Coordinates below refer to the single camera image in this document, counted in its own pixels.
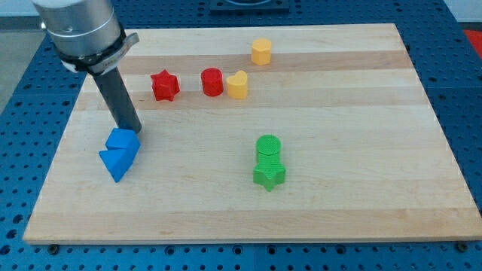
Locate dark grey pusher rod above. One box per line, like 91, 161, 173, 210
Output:
93, 68, 142, 133

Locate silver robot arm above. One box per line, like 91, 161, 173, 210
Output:
32, 0, 142, 133

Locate red star block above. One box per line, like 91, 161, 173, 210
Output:
151, 69, 180, 102

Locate green star block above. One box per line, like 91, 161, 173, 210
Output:
253, 153, 286, 192

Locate blue cube block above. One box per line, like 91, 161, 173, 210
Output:
105, 128, 141, 158

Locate blue triangle block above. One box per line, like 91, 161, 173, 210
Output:
99, 149, 135, 183

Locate red cylinder block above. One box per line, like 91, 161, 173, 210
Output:
201, 67, 224, 97

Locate yellow heart block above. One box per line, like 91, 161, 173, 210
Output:
226, 70, 248, 99

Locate yellow hexagon block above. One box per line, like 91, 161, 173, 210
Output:
252, 38, 272, 65

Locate green cylinder block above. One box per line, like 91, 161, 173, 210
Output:
256, 134, 282, 156

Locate wooden board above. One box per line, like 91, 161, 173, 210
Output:
23, 23, 481, 245

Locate red object at edge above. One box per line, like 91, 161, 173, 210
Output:
464, 29, 482, 58

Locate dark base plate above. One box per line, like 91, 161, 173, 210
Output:
208, 0, 291, 14

